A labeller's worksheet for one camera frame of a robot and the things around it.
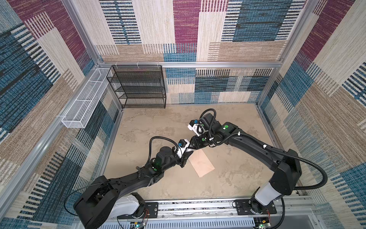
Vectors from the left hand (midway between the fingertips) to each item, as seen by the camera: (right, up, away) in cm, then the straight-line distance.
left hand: (191, 147), depth 79 cm
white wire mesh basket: (-71, +19, +14) cm, 75 cm away
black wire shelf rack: (-38, +41, +30) cm, 63 cm away
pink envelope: (+7, -12, +13) cm, 19 cm away
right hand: (0, 0, -2) cm, 2 cm away
